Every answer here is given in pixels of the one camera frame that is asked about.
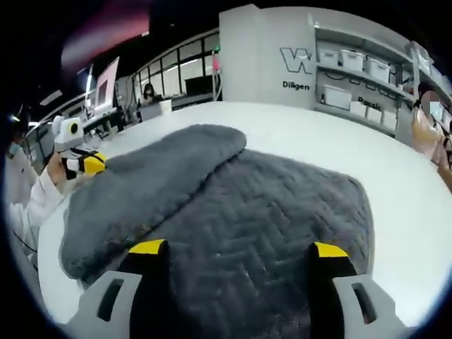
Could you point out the grey towel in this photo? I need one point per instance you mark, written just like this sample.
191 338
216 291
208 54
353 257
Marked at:
229 212

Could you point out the white lettered partition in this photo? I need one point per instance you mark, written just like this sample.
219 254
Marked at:
254 60

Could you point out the grey metal shelving rack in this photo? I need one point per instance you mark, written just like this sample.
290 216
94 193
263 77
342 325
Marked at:
388 92

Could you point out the monitor with pinkish screen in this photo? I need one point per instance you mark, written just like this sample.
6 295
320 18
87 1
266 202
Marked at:
106 88

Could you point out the black-legged desk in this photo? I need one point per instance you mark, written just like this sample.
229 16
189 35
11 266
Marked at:
92 121

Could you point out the pink hanging cloth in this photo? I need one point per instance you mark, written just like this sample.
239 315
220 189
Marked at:
216 63

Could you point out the large white storage bin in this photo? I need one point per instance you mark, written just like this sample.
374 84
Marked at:
337 97

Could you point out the black-framed glass wall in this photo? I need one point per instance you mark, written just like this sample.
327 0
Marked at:
169 67

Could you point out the person's left hand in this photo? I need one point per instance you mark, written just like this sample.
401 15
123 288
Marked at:
56 174

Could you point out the white lidded storage bin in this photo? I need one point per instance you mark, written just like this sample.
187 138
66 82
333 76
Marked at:
329 57
378 70
351 60

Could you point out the black screen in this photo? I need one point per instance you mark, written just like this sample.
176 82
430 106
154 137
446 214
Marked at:
200 85

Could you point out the white paper cup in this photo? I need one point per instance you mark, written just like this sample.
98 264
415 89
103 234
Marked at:
166 106

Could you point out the white cardboard box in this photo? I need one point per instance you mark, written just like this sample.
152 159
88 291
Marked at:
374 114
390 120
359 108

